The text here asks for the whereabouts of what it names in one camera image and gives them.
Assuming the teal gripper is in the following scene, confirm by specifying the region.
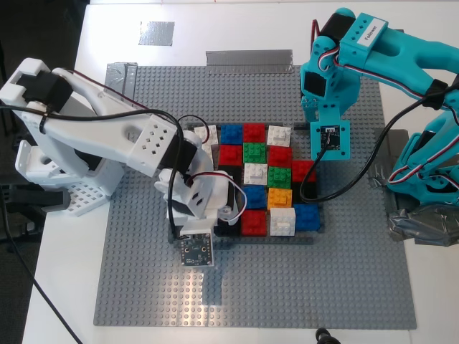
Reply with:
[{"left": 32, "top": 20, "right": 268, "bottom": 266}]
[{"left": 300, "top": 66, "right": 359, "bottom": 123}]

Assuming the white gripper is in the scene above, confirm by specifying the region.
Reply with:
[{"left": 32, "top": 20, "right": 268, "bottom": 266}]
[{"left": 153, "top": 170, "right": 242, "bottom": 226}]

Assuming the black lego cube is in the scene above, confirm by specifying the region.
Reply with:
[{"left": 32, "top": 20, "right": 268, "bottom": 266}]
[
  {"left": 217, "top": 166, "right": 245, "bottom": 188},
  {"left": 292, "top": 181, "right": 320, "bottom": 206},
  {"left": 214, "top": 218, "right": 240, "bottom": 237}
]

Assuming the red lego cube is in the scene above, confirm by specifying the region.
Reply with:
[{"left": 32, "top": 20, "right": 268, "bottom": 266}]
[
  {"left": 242, "top": 123, "right": 267, "bottom": 143},
  {"left": 268, "top": 145, "right": 293, "bottom": 168},
  {"left": 292, "top": 160, "right": 317, "bottom": 183},
  {"left": 240, "top": 209, "right": 268, "bottom": 237},
  {"left": 218, "top": 145, "right": 244, "bottom": 168}
]

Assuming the blue lego cube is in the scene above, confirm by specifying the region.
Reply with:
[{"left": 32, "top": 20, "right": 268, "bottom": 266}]
[
  {"left": 243, "top": 185, "right": 268, "bottom": 211},
  {"left": 219, "top": 124, "right": 245, "bottom": 146},
  {"left": 293, "top": 203, "right": 321, "bottom": 231}
]

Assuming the green lego cube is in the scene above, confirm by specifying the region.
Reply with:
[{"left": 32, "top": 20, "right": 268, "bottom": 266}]
[
  {"left": 242, "top": 142, "right": 268, "bottom": 165},
  {"left": 267, "top": 166, "right": 292, "bottom": 190}
]

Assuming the orange lego cube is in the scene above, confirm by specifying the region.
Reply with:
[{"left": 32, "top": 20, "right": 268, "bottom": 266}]
[{"left": 267, "top": 188, "right": 293, "bottom": 209}]

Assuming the flat dark grey tape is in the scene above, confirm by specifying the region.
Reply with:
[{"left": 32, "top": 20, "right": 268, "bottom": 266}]
[{"left": 382, "top": 128, "right": 410, "bottom": 213}]

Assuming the crumpled silver tape wad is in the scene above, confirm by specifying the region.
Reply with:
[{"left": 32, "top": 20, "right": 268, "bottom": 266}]
[
  {"left": 389, "top": 204, "right": 459, "bottom": 248},
  {"left": 366, "top": 156, "right": 399, "bottom": 189}
]

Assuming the grey ribbed tape strip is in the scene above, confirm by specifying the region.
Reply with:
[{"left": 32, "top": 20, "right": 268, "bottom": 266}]
[{"left": 206, "top": 49, "right": 295, "bottom": 75}]

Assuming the grey lego baseplate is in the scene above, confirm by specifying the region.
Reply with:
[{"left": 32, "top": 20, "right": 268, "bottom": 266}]
[{"left": 93, "top": 64, "right": 419, "bottom": 330}]

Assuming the shiny silver tape strip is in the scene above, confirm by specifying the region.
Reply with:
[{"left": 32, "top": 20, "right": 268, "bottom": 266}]
[{"left": 106, "top": 62, "right": 139, "bottom": 108}]

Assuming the silver tape square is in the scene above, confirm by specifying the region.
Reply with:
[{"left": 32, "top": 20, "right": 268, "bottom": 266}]
[{"left": 138, "top": 21, "right": 176, "bottom": 47}]

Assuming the black table clamp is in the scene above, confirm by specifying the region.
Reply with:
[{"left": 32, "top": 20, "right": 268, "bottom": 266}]
[{"left": 0, "top": 183, "right": 71, "bottom": 252}]

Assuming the black knob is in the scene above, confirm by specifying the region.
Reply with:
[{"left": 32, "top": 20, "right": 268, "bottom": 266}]
[{"left": 315, "top": 328, "right": 345, "bottom": 344}]

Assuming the teal wrist camera module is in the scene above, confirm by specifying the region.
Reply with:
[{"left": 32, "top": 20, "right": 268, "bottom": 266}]
[{"left": 310, "top": 120, "right": 351, "bottom": 161}]

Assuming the dark grey lego wall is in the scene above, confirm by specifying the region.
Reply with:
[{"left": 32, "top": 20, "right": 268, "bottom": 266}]
[
  {"left": 214, "top": 235, "right": 316, "bottom": 251},
  {"left": 315, "top": 199, "right": 326, "bottom": 234},
  {"left": 186, "top": 120, "right": 312, "bottom": 132}
]

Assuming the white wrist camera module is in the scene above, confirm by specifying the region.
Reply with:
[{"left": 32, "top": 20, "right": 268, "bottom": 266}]
[{"left": 179, "top": 218, "right": 218, "bottom": 269}]

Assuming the black camera cable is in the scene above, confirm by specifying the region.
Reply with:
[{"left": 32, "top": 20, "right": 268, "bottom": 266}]
[
  {"left": 299, "top": 91, "right": 449, "bottom": 202},
  {"left": 0, "top": 102, "right": 189, "bottom": 344}
]

